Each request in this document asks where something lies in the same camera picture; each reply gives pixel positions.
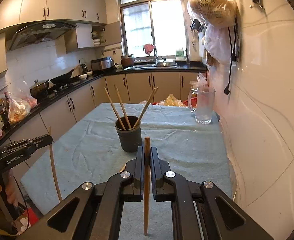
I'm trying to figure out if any person's left hand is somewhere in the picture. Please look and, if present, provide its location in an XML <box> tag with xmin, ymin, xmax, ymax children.
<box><xmin>0</xmin><ymin>170</ymin><xmax>18</xmax><ymax>209</ymax></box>

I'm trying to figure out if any plastic bag of food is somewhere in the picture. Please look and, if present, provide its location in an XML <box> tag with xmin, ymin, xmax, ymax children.
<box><xmin>4</xmin><ymin>92</ymin><xmax>32</xmax><ymax>125</ymax></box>

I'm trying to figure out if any light blue towel table cover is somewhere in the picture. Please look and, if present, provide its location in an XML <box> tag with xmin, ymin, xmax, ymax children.
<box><xmin>21</xmin><ymin>103</ymin><xmax>232</xmax><ymax>214</ymax></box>

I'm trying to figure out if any steel pot with lid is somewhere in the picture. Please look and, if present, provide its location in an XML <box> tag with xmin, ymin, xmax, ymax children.
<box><xmin>29</xmin><ymin>80</ymin><xmax>49</xmax><ymax>99</ymax></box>

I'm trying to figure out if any black utensil holder cup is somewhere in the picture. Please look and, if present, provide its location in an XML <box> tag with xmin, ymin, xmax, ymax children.
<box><xmin>115</xmin><ymin>115</ymin><xmax>142</xmax><ymax>153</ymax></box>

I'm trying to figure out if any black wok pan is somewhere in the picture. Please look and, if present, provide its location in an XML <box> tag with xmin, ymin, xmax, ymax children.
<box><xmin>50</xmin><ymin>65</ymin><xmax>80</xmax><ymax>85</ymax></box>

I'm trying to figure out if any red plastic basin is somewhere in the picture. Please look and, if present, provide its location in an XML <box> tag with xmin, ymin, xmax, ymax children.
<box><xmin>183</xmin><ymin>97</ymin><xmax>197</xmax><ymax>108</ymax></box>

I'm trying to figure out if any clear glass pitcher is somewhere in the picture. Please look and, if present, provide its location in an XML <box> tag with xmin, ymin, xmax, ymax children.
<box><xmin>187</xmin><ymin>87</ymin><xmax>215</xmax><ymax>125</ymax></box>

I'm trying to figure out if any black range hood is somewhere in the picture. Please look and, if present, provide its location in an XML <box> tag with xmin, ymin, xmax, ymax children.
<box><xmin>8</xmin><ymin>21</ymin><xmax>77</xmax><ymax>50</ymax></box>

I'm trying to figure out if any silver rice cooker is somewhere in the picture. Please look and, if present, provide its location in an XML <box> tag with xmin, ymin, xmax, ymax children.
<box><xmin>90</xmin><ymin>56</ymin><xmax>114</xmax><ymax>72</ymax></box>

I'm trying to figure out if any brown clay pot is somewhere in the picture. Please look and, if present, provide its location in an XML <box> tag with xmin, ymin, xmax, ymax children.
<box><xmin>121</xmin><ymin>54</ymin><xmax>134</xmax><ymax>69</ymax></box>

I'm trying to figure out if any steel pot lid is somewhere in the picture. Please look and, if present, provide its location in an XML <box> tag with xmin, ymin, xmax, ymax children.
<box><xmin>156</xmin><ymin>58</ymin><xmax>177</xmax><ymax>67</ymax></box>

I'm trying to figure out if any pink cloth at window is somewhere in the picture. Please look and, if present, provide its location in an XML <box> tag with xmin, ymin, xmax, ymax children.
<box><xmin>143</xmin><ymin>43</ymin><xmax>156</xmax><ymax>56</ymax></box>

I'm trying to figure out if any hanging white plastic bag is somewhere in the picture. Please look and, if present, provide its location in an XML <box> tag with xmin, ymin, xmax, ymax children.
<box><xmin>204</xmin><ymin>24</ymin><xmax>233</xmax><ymax>65</ymax></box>

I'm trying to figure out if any hanging yellow plastic bag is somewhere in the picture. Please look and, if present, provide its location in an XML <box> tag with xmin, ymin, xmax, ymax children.
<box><xmin>187</xmin><ymin>0</ymin><xmax>236</xmax><ymax>29</ymax></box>

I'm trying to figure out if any black power cable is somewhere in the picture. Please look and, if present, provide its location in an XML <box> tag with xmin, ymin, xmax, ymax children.
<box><xmin>223</xmin><ymin>26</ymin><xmax>238</xmax><ymax>95</ymax></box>

